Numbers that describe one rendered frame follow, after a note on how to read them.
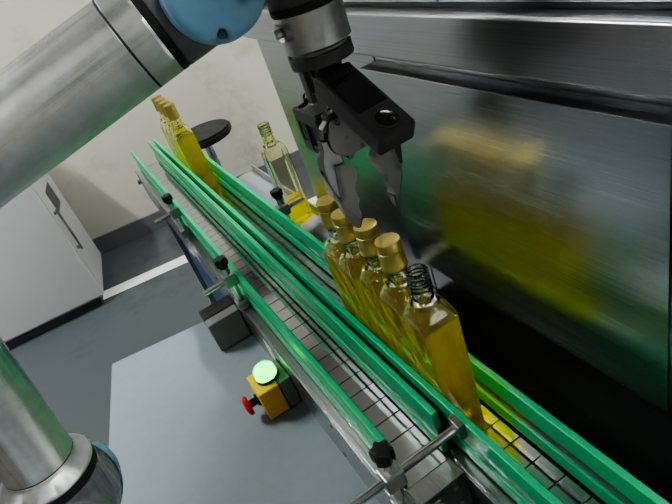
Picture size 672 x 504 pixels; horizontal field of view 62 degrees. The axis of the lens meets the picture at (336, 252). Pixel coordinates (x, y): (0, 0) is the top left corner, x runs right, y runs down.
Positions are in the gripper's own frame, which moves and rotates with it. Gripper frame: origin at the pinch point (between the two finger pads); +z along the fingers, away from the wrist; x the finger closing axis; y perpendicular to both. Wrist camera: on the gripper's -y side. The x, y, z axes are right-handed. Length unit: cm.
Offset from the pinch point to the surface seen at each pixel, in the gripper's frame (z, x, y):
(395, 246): 5.0, 0.0, -1.6
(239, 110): 68, -67, 302
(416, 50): -14.4, -12.7, 3.5
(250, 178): 33, -11, 107
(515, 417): 29.8, -3.3, -14.2
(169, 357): 46, 35, 64
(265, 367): 35.4, 18.6, 28.8
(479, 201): 4.2, -11.9, -3.9
